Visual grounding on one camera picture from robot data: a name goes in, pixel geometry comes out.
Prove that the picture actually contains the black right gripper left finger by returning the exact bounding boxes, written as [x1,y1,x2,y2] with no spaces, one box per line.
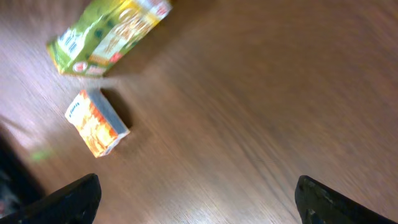
[1,174,101,224]

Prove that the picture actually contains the green orange juice carton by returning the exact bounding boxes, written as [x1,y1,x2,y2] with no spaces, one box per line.
[47,0,172,77]

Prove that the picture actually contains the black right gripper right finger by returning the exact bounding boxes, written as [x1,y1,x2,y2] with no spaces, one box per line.
[295,175,397,224]

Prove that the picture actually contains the orange small drink carton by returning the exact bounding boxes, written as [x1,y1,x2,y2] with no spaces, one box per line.
[65,89,130,158]

